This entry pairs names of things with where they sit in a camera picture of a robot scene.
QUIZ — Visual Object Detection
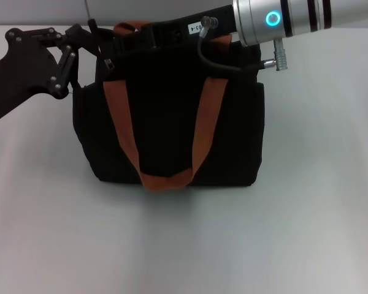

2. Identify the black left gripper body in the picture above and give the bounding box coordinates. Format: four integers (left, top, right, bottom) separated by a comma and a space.
0, 28, 64, 124

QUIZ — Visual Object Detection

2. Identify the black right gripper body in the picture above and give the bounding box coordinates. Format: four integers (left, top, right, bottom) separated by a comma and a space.
139, 4, 243, 51

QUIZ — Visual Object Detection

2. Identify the right gripper cable with plug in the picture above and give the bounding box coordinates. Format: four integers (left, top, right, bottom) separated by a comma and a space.
198, 15, 288, 74

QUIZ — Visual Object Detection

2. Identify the black bag with brown straps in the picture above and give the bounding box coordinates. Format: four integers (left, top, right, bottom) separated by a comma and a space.
72, 18, 266, 194

